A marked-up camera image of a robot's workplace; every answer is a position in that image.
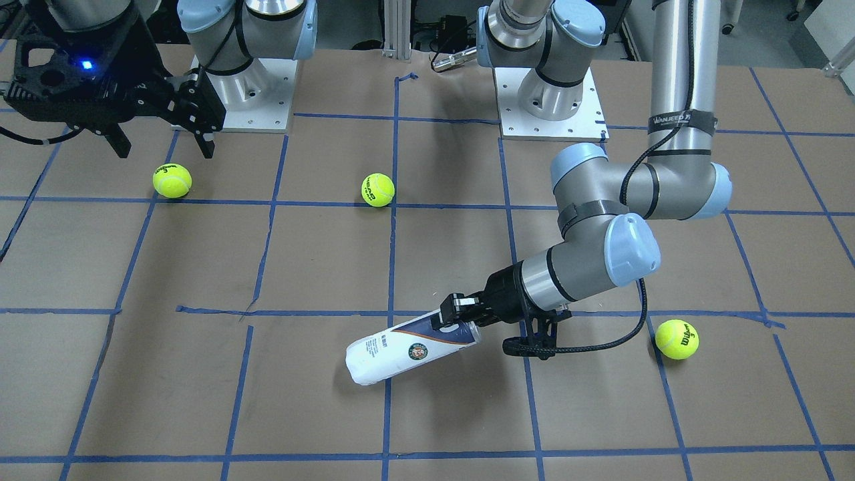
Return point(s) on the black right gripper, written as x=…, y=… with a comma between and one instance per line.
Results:
x=141, y=67

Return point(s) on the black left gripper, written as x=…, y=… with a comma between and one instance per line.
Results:
x=502, y=288

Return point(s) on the white blue tennis ball can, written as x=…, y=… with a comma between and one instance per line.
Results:
x=406, y=346

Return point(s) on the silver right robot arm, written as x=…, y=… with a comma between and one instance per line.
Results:
x=215, y=29

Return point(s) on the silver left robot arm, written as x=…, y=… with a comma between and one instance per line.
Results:
x=603, y=206

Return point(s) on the tennis ball base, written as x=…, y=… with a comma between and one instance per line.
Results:
x=172, y=180
x=677, y=339

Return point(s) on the tennis ball table centre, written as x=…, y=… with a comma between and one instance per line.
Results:
x=378, y=190

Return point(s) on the tennis ball near far base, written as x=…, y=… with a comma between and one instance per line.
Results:
x=677, y=339

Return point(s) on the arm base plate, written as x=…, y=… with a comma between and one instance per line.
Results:
x=531, y=109
x=256, y=93

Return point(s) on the aluminium frame post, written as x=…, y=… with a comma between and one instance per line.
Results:
x=397, y=16

